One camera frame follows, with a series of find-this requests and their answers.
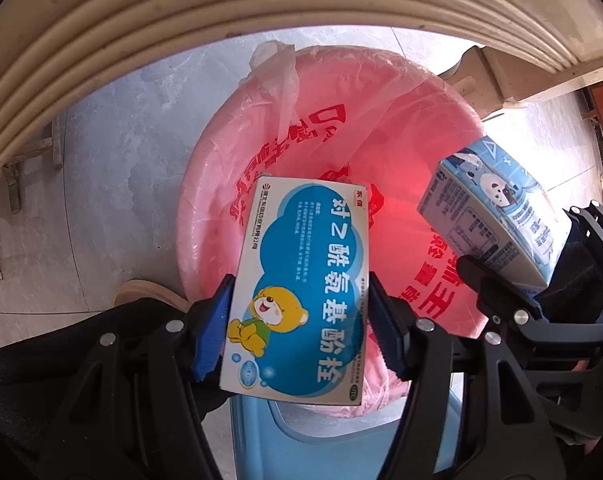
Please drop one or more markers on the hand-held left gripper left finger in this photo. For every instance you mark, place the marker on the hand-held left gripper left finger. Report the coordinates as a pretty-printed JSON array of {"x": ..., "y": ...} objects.
[{"x": 215, "y": 332}]

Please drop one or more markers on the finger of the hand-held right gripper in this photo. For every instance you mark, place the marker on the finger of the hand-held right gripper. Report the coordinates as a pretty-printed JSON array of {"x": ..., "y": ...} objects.
[
  {"x": 501, "y": 295},
  {"x": 599, "y": 220}
]

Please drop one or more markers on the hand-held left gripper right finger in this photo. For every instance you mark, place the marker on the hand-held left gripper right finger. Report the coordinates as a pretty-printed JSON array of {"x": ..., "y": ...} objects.
[{"x": 386, "y": 332}]

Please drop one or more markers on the blue cartoon milk carton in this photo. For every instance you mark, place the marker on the blue cartoon milk carton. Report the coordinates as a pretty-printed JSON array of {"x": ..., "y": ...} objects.
[{"x": 501, "y": 210}]

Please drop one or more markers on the blue bear-print medicine box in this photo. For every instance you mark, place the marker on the blue bear-print medicine box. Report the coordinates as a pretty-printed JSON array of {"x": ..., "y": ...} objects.
[{"x": 301, "y": 260}]

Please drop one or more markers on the pink plastic bin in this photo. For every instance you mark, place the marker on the pink plastic bin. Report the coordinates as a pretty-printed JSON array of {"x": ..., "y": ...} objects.
[{"x": 221, "y": 170}]

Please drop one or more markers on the person's right leg black pants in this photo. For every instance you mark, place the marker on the person's right leg black pants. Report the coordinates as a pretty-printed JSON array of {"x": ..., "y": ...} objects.
[{"x": 571, "y": 270}]

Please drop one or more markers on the person's leg black pants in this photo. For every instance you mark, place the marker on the person's leg black pants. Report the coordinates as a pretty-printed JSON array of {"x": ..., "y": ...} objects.
[
  {"x": 26, "y": 385},
  {"x": 571, "y": 270}
]

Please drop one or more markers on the blue plastic stool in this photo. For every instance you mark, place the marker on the blue plastic stool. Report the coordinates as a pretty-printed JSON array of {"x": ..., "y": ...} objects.
[{"x": 261, "y": 435}]

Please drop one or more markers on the person's left leg black pants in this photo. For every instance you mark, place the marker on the person's left leg black pants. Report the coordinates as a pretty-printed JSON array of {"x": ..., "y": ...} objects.
[{"x": 26, "y": 385}]

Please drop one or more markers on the small wooden stool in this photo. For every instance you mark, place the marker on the small wooden stool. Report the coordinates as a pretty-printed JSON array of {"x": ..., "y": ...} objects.
[{"x": 19, "y": 180}]

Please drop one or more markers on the cream wooden table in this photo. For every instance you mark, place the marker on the cream wooden table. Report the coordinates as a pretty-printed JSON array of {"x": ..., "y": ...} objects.
[{"x": 181, "y": 0}]

